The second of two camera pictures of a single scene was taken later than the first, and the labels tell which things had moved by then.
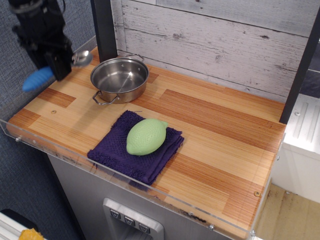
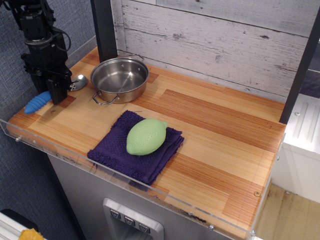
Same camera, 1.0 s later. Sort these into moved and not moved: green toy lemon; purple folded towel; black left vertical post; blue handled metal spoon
Moved: blue handled metal spoon
Not moved: green toy lemon; purple folded towel; black left vertical post
